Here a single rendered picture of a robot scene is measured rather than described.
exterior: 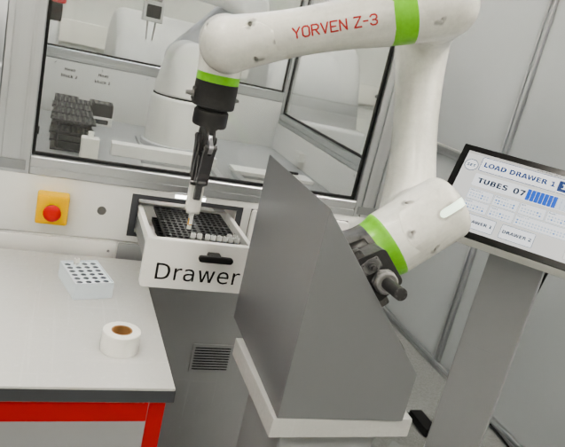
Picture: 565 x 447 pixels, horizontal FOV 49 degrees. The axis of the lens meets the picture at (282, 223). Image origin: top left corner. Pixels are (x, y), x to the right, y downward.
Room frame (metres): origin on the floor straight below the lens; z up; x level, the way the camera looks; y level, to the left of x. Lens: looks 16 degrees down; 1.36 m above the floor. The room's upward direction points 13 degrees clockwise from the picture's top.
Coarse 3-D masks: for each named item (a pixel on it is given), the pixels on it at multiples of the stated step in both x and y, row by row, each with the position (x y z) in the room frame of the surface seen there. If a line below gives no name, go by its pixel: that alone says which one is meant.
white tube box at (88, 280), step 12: (60, 264) 1.28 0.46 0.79; (72, 264) 1.28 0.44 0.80; (84, 264) 1.31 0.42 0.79; (96, 264) 1.31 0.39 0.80; (60, 276) 1.27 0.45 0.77; (72, 276) 1.22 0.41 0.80; (84, 276) 1.24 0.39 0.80; (96, 276) 1.25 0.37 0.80; (108, 276) 1.26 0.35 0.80; (72, 288) 1.20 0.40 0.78; (84, 288) 1.20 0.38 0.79; (96, 288) 1.21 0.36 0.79; (108, 288) 1.23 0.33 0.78
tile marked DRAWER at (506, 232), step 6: (504, 228) 1.71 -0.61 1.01; (510, 228) 1.71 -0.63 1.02; (516, 228) 1.71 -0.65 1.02; (498, 234) 1.70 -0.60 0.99; (504, 234) 1.70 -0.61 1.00; (510, 234) 1.70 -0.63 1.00; (516, 234) 1.69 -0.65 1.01; (522, 234) 1.69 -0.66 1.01; (528, 234) 1.69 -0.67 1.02; (534, 234) 1.69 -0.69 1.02; (510, 240) 1.68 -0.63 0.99; (516, 240) 1.68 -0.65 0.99; (522, 240) 1.68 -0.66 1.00; (528, 240) 1.68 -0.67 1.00; (528, 246) 1.66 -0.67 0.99
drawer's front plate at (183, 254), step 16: (160, 240) 1.21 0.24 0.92; (176, 240) 1.22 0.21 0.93; (192, 240) 1.25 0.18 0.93; (144, 256) 1.20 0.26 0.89; (160, 256) 1.21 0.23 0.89; (176, 256) 1.22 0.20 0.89; (192, 256) 1.24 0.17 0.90; (224, 256) 1.26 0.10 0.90; (240, 256) 1.28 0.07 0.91; (144, 272) 1.20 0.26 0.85; (160, 272) 1.21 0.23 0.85; (208, 272) 1.25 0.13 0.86; (240, 272) 1.28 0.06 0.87; (176, 288) 1.23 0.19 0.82; (192, 288) 1.24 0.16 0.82; (208, 288) 1.26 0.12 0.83; (224, 288) 1.27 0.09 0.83
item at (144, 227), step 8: (144, 208) 1.54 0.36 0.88; (152, 208) 1.55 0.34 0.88; (176, 208) 1.57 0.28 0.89; (144, 216) 1.43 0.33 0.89; (152, 216) 1.55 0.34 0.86; (224, 216) 1.62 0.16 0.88; (136, 224) 1.48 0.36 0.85; (144, 224) 1.38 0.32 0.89; (152, 224) 1.55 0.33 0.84; (232, 224) 1.55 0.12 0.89; (136, 232) 1.46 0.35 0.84; (144, 232) 1.36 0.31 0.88; (152, 232) 1.50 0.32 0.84; (232, 232) 1.53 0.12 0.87; (240, 232) 1.49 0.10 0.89; (144, 240) 1.33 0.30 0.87; (240, 240) 1.46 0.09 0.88; (248, 240) 1.44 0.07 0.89
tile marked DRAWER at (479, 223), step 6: (474, 216) 1.76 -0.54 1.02; (480, 216) 1.75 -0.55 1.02; (474, 222) 1.74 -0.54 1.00; (480, 222) 1.74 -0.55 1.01; (486, 222) 1.74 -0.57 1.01; (492, 222) 1.73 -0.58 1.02; (474, 228) 1.73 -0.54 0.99; (480, 228) 1.73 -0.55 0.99; (486, 228) 1.72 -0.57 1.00; (492, 228) 1.72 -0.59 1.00
